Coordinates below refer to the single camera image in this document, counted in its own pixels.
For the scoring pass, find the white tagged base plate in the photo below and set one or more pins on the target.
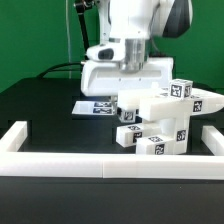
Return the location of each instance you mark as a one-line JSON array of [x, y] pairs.
[[93, 108]]

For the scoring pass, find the white chair seat piece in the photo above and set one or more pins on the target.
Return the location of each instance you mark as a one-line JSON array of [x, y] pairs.
[[178, 129]]

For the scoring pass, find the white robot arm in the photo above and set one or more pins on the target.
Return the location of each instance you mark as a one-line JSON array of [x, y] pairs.
[[139, 21]]

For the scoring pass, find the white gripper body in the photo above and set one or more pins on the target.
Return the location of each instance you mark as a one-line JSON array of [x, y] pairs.
[[122, 66]]

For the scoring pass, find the white chair back piece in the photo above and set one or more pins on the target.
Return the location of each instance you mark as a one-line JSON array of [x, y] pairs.
[[156, 104]]

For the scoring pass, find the white U-shaped fence frame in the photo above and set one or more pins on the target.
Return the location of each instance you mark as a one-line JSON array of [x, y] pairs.
[[14, 162]]

